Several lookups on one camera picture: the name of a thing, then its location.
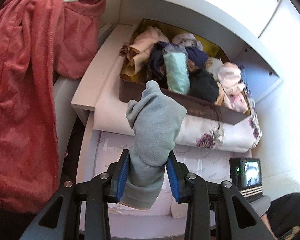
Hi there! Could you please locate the white soft cloth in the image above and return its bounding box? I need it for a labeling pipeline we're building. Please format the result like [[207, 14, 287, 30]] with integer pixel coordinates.
[[172, 32, 203, 52]]

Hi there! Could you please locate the red plush blanket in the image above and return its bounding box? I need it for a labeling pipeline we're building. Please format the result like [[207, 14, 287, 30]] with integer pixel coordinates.
[[0, 0, 107, 214]]

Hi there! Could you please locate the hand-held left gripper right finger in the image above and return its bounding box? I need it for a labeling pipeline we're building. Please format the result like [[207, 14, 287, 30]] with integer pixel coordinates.
[[166, 151, 275, 240]]

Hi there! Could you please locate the white flower-print headboard panel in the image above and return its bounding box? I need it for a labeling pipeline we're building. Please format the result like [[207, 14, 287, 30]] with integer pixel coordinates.
[[257, 0, 294, 39]]

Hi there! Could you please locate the peach soft cloth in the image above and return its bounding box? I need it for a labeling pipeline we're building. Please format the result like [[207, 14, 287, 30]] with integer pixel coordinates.
[[119, 26, 170, 77]]

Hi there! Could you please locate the person's leg in black trousers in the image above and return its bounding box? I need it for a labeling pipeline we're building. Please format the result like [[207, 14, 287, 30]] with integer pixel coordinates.
[[261, 192, 300, 239]]

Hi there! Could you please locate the black soft cloth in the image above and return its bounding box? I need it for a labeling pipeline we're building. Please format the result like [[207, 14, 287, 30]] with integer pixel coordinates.
[[189, 69, 220, 103]]

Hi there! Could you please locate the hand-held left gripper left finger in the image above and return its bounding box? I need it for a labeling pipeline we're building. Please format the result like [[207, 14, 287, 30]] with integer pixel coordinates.
[[19, 149, 129, 240]]

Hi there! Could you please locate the brown box with gold inside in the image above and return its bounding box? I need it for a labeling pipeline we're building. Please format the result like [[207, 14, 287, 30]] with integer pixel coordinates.
[[119, 19, 252, 125]]

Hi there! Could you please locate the small white plastic box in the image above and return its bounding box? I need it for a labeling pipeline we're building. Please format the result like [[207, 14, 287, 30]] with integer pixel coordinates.
[[169, 201, 189, 220]]

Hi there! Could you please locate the teal cloth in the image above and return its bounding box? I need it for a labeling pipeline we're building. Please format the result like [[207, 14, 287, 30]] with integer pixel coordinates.
[[162, 52, 191, 94]]

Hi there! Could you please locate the pale grey fluffy sock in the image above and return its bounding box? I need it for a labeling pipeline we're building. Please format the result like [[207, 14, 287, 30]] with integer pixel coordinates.
[[205, 57, 227, 80]]

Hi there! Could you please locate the white nightstand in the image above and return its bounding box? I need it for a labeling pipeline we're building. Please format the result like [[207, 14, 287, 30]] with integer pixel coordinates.
[[52, 0, 285, 140]]

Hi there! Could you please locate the white floral embroidered cloth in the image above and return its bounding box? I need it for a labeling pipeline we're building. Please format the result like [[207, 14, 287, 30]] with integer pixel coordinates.
[[94, 65, 263, 153]]

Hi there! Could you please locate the navy lace cloth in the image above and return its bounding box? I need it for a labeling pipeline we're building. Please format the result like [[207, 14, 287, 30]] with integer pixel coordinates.
[[146, 41, 208, 85]]

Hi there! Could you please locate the grey cloth with peach lining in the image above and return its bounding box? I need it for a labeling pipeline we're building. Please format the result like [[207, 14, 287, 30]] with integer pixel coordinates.
[[119, 80, 188, 209]]

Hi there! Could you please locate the pink striped cloth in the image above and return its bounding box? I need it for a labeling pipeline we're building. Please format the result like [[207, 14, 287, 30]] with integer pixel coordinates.
[[215, 62, 249, 113]]

